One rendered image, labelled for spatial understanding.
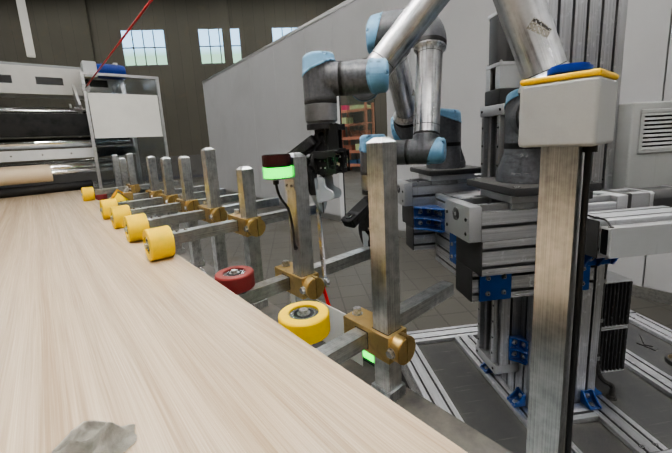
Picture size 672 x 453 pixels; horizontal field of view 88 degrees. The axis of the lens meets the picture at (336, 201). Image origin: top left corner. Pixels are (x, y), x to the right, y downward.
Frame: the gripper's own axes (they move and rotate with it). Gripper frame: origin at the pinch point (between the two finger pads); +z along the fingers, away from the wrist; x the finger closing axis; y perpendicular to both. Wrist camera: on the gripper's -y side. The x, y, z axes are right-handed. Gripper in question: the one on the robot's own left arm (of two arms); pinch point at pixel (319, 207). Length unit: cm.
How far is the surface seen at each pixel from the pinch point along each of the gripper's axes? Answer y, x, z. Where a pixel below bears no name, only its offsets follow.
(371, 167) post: 22.2, -18.5, -11.3
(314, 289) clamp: 3.9, -10.5, 16.3
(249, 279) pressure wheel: -5.0, -20.9, 11.3
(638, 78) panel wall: 104, 226, -45
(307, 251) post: 1.6, -8.8, 8.3
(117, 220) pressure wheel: -79, -6, 7
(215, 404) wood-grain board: 16, -49, 11
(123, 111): -231, 91, -47
